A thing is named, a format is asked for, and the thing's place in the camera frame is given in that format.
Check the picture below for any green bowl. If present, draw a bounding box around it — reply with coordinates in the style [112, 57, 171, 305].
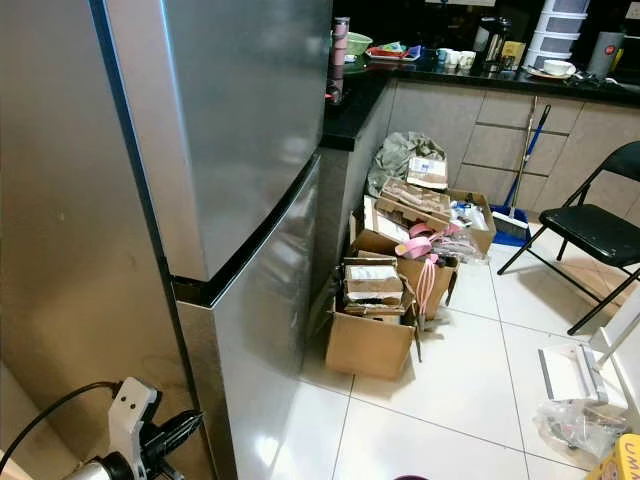
[345, 32, 373, 56]

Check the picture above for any kitchen counter black top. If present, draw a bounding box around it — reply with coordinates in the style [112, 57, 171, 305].
[320, 50, 640, 226]

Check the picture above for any red tray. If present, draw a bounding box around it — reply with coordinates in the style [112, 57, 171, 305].
[368, 42, 423, 61]

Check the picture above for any yellow box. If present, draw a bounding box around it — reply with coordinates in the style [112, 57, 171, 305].
[505, 40, 526, 71]

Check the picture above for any grey canister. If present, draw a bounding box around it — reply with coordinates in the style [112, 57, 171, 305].
[588, 30, 626, 79]

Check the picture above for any silver fridge door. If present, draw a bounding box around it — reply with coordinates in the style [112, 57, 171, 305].
[105, 0, 333, 283]
[175, 155, 329, 480]

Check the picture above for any steel thermos jug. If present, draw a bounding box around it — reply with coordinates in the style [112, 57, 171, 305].
[478, 18, 511, 71]

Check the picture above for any pink tumbler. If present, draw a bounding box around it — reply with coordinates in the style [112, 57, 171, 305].
[325, 15, 351, 106]

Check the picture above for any open cardboard box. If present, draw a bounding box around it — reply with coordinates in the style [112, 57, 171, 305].
[350, 225, 461, 321]

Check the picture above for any cardboard box with papers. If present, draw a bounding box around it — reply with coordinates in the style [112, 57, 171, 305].
[375, 175, 498, 256]

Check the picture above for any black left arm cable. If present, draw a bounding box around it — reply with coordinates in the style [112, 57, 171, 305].
[0, 381, 123, 471]

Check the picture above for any grey green cloth bundle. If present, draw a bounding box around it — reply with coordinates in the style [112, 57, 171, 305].
[365, 131, 446, 196]

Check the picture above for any black folding chair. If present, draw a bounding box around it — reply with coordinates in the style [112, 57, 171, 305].
[498, 140, 640, 336]

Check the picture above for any yellow snack packet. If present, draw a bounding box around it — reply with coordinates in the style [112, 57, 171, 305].
[585, 433, 640, 480]

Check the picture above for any crumpled clear plastic bag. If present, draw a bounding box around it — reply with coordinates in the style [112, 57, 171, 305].
[535, 398, 621, 471]

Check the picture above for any white flat tray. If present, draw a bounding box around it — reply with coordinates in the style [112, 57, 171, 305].
[537, 340, 611, 406]

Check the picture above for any large cardboard box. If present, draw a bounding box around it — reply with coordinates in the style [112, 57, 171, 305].
[325, 255, 423, 381]

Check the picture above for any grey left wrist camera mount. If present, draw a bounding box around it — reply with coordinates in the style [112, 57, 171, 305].
[112, 377, 161, 476]

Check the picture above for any white bowl on plate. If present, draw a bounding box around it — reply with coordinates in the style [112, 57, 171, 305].
[540, 58, 579, 79]

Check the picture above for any silver fridge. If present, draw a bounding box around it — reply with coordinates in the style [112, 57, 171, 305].
[0, 0, 221, 480]

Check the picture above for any white stacked drawer tower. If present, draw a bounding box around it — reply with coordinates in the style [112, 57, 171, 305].
[525, 0, 593, 63]

